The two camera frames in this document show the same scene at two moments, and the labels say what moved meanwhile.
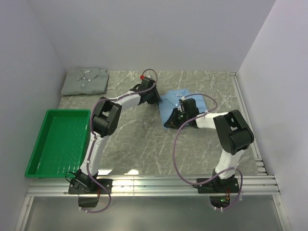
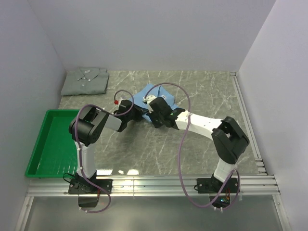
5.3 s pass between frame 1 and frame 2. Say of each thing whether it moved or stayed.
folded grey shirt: stayed
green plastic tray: stayed
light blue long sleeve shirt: moved
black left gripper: moved
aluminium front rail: stayed
